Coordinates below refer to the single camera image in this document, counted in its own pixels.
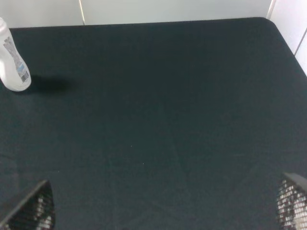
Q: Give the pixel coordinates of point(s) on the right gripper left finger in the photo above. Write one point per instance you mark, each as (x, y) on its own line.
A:
(31, 209)

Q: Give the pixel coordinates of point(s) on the white plastic bottle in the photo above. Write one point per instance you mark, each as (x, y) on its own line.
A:
(14, 72)

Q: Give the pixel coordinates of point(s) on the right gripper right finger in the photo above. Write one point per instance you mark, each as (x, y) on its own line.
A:
(292, 202)

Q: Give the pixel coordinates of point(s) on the black tablecloth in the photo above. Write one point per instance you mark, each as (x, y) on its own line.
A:
(159, 126)

